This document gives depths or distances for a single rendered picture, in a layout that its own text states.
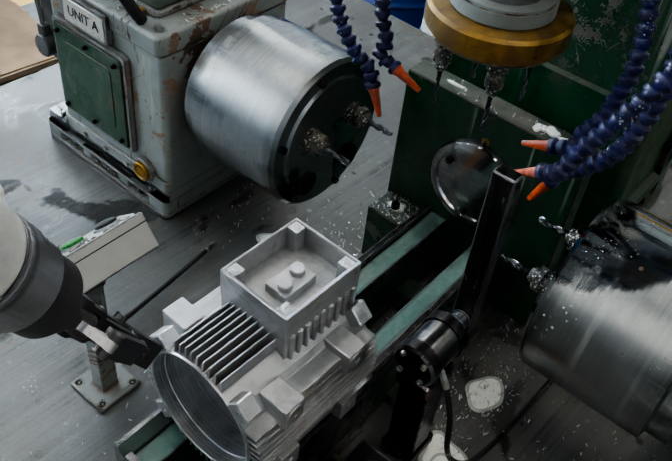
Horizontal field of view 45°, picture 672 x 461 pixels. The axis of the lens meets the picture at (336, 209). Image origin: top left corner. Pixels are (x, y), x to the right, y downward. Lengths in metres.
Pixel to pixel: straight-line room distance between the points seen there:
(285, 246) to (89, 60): 0.57
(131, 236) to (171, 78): 0.33
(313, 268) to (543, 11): 0.39
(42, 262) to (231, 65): 0.62
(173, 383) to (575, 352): 0.47
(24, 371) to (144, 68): 0.48
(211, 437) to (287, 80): 0.49
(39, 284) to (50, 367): 0.61
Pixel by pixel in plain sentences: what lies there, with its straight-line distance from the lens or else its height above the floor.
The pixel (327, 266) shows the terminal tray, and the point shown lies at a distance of 0.93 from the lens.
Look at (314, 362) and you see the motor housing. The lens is 0.91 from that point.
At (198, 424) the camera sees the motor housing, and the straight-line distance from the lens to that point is 1.00.
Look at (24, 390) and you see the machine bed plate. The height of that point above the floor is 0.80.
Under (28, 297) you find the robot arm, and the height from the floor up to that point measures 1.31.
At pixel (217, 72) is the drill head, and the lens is 1.22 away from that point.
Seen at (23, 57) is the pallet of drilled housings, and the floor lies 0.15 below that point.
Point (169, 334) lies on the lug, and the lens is 0.90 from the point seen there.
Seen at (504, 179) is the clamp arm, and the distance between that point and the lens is 0.89.
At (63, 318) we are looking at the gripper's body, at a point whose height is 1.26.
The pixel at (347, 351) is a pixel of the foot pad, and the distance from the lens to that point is 0.91.
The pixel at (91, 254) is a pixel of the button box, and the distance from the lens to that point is 1.01.
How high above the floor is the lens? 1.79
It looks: 42 degrees down
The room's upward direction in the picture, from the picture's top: 7 degrees clockwise
